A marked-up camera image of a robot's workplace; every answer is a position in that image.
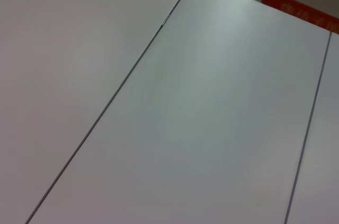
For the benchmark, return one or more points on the red sticker with yellow text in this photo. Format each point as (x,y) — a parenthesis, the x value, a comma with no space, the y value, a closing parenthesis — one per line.
(296,7)

